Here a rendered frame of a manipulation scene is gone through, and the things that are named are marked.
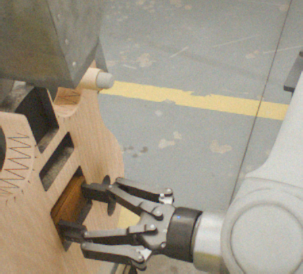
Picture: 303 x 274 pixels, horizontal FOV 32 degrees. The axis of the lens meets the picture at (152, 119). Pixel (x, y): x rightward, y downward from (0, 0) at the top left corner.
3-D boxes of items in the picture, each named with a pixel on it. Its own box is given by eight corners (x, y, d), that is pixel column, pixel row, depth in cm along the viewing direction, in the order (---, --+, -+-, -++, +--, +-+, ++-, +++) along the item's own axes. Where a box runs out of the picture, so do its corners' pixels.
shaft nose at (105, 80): (95, 82, 76) (100, 68, 77) (99, 91, 78) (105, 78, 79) (107, 84, 75) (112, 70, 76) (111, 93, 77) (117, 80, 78)
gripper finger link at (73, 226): (90, 237, 80) (88, 241, 79) (49, 228, 82) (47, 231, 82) (86, 225, 78) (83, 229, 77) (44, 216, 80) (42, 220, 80)
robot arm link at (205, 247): (245, 239, 80) (207, 230, 82) (244, 200, 74) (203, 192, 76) (230, 291, 74) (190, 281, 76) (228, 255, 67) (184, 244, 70)
